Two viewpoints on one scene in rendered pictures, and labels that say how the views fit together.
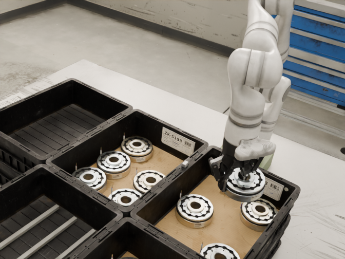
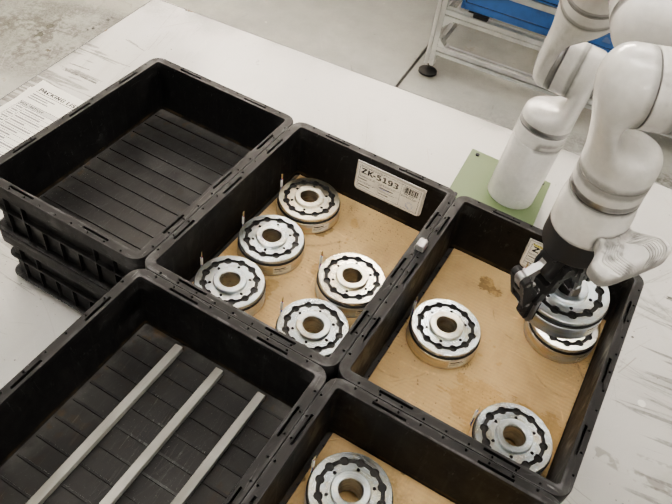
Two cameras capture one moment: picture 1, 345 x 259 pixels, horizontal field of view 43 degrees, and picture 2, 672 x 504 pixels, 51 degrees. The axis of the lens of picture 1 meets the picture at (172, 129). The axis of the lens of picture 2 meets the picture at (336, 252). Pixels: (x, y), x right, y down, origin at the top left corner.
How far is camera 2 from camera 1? 0.35 m
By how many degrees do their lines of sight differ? 15
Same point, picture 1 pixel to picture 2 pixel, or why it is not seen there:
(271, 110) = (567, 115)
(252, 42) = (645, 22)
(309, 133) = not seen: hidden behind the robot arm
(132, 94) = (263, 71)
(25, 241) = (130, 431)
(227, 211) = (500, 325)
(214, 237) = (487, 385)
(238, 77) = (630, 117)
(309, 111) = not seen: hidden behind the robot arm
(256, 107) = (649, 175)
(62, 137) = (156, 189)
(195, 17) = not seen: outside the picture
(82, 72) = (160, 28)
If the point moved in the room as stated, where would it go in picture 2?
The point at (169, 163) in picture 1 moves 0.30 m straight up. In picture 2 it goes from (375, 230) to (409, 75)
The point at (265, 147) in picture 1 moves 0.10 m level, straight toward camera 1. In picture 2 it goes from (653, 254) to (663, 336)
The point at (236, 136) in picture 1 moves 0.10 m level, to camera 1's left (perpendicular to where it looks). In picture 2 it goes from (588, 232) to (488, 226)
